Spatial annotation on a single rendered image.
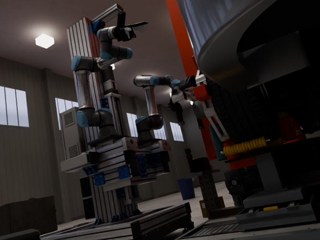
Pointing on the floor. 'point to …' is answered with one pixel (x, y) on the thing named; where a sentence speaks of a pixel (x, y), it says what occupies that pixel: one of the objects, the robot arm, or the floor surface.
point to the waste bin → (186, 188)
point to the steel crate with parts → (29, 216)
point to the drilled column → (209, 193)
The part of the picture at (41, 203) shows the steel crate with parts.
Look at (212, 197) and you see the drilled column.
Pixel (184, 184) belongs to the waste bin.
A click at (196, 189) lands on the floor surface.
